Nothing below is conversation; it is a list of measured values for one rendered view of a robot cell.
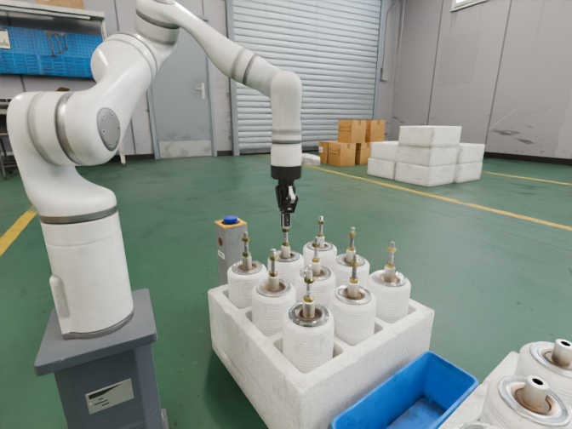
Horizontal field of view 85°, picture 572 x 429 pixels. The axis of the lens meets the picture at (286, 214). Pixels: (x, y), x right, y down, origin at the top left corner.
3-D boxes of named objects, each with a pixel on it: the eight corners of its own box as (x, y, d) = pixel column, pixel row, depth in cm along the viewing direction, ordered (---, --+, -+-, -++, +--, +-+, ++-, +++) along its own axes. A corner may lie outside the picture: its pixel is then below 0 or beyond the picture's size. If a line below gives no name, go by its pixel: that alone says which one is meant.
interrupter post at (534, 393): (540, 414, 39) (546, 392, 38) (517, 400, 41) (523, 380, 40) (546, 403, 40) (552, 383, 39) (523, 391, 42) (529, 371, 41)
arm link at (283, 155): (322, 166, 74) (323, 139, 72) (276, 168, 71) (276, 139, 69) (308, 161, 82) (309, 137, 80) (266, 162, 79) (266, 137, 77)
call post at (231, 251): (230, 325, 95) (224, 228, 86) (220, 314, 100) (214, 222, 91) (250, 317, 99) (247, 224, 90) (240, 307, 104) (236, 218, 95)
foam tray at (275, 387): (300, 474, 55) (300, 392, 50) (211, 348, 86) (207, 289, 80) (425, 374, 77) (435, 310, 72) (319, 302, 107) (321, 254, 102)
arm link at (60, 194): (-17, 88, 35) (21, 234, 40) (71, 88, 35) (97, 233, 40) (43, 94, 43) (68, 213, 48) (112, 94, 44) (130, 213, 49)
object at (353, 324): (330, 347, 76) (334, 280, 71) (371, 357, 73) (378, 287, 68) (322, 376, 67) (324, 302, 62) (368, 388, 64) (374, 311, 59)
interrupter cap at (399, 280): (364, 277, 73) (364, 274, 73) (387, 269, 76) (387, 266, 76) (390, 291, 66) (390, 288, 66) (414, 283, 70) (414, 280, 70)
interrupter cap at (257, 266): (268, 267, 78) (268, 265, 77) (248, 279, 72) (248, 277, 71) (246, 260, 82) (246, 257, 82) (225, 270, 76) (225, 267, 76)
